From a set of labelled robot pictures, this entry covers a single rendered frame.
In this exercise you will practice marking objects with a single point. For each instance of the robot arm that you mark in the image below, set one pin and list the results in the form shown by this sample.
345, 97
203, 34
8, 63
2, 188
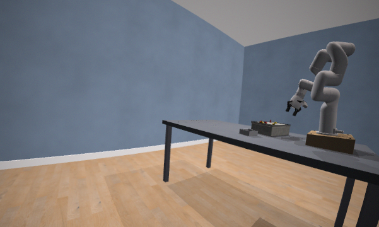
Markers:
330, 96

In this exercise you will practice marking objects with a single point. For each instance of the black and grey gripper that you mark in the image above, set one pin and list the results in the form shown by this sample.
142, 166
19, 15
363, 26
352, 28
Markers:
294, 104

